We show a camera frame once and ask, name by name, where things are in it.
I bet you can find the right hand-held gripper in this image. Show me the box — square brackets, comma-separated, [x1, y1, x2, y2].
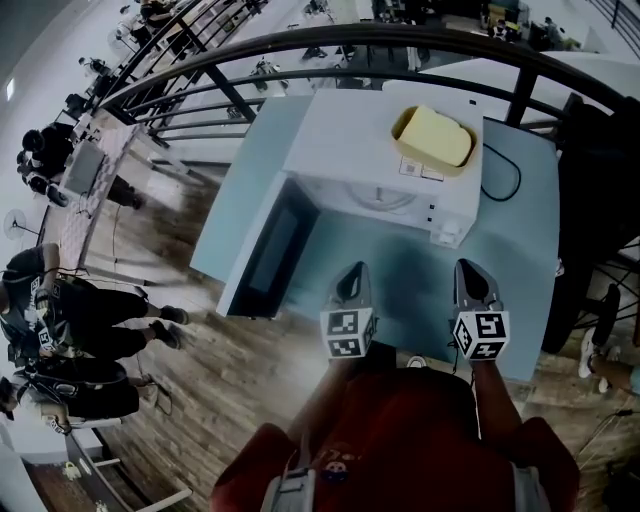
[451, 257, 512, 362]

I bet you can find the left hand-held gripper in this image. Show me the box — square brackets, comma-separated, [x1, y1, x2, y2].
[319, 259, 382, 361]

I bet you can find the person's left forearm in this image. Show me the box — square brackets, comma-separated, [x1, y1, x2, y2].
[292, 355, 374, 441]

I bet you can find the person's right forearm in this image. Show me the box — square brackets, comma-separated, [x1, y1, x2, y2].
[469, 358, 524, 441]

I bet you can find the tan paper bowl with lid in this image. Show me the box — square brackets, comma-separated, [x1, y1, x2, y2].
[389, 104, 479, 179]

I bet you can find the person's red shirt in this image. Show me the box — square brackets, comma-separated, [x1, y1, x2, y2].
[209, 369, 581, 512]

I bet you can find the black mesh office chair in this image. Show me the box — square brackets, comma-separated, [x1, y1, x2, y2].
[542, 92, 640, 354]

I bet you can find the black metal railing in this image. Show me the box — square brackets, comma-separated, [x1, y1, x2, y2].
[97, 22, 640, 151]

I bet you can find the long checkered table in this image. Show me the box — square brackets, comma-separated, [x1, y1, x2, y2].
[47, 122, 144, 271]

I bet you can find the small white microwave oven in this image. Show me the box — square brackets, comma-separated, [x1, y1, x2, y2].
[59, 142, 107, 197]

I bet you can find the standing fan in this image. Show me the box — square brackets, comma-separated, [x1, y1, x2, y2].
[2, 208, 46, 244]

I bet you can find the black power cable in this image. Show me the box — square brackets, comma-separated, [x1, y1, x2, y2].
[479, 142, 523, 203]

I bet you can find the grey backpack strap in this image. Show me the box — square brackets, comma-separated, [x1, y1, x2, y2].
[509, 462, 551, 512]
[259, 467, 317, 512]

